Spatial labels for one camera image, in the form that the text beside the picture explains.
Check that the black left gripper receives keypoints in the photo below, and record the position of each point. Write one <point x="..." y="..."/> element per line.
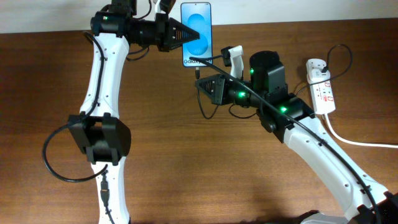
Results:
<point x="165" y="28"/>

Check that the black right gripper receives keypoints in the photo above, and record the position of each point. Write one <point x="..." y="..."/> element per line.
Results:
<point x="222" y="94"/>

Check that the blue smartphone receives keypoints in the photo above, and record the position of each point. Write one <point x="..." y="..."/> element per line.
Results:
<point x="197" y="16"/>

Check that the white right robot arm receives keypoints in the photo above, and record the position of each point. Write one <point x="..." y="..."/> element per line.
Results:
<point x="293" y="122"/>

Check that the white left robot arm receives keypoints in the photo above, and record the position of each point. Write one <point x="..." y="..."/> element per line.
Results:
<point x="97" y="130"/>

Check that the white charger plug adapter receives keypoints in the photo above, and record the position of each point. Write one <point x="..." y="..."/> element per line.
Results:
<point x="316" y="75"/>

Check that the white power strip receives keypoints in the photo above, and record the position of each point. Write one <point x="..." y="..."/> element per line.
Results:
<point x="321" y="92"/>

